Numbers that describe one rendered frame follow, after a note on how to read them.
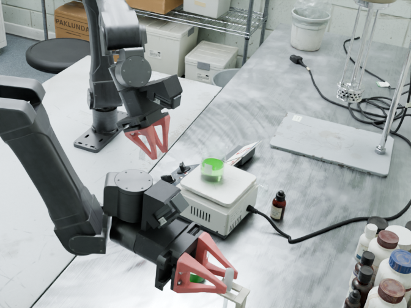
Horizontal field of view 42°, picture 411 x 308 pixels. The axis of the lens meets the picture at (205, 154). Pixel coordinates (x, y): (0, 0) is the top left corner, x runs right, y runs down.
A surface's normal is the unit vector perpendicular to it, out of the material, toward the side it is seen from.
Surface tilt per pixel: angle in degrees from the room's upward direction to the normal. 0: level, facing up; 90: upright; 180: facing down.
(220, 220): 90
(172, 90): 60
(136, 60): 64
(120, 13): 22
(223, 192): 0
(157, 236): 3
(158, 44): 92
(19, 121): 90
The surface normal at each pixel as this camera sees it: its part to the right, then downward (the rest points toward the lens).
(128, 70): 0.35, 0.12
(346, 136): 0.08, -0.83
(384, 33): -0.36, 0.48
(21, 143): 0.07, 0.72
